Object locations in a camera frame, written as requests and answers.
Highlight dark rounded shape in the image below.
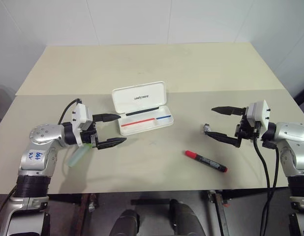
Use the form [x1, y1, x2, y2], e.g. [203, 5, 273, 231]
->
[168, 199, 205, 236]
[110, 208, 141, 236]

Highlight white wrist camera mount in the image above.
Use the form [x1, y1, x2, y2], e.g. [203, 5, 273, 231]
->
[247, 99, 271, 131]
[70, 103, 93, 146]

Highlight dark metal table strut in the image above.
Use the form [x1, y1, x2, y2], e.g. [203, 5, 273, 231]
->
[207, 189, 229, 236]

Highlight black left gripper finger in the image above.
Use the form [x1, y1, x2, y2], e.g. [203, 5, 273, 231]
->
[96, 137, 128, 150]
[92, 113, 121, 123]

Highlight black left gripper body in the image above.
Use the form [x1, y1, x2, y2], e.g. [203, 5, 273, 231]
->
[80, 121, 99, 149]

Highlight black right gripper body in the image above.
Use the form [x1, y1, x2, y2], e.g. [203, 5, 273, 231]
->
[235, 107, 261, 144]

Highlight black crossbar under table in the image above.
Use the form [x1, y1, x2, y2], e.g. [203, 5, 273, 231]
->
[131, 198, 173, 207]

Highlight dark furniture edge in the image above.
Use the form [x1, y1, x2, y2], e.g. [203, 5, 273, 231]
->
[293, 83, 304, 108]

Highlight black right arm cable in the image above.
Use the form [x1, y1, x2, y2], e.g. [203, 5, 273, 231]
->
[252, 127, 280, 236]

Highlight red and black marker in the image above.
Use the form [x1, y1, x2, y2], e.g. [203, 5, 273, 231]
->
[184, 149, 228, 174]

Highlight cream board table cover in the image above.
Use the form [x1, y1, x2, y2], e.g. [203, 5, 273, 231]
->
[15, 42, 294, 96]

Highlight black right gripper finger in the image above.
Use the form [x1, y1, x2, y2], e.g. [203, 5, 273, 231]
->
[211, 105, 246, 117]
[205, 131, 242, 148]

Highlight white open pencil case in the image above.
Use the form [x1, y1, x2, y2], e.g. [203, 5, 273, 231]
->
[111, 80, 174, 136]

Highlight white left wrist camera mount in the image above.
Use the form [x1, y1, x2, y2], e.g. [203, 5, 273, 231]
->
[70, 103, 93, 146]

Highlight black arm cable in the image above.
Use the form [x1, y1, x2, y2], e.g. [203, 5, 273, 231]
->
[252, 127, 280, 236]
[59, 98, 83, 125]

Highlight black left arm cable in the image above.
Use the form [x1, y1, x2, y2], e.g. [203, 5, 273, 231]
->
[59, 98, 83, 125]

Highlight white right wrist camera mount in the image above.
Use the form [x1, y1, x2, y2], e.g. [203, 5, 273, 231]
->
[247, 99, 271, 131]

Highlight rusty metal table strut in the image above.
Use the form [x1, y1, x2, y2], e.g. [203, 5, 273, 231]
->
[78, 193, 97, 236]

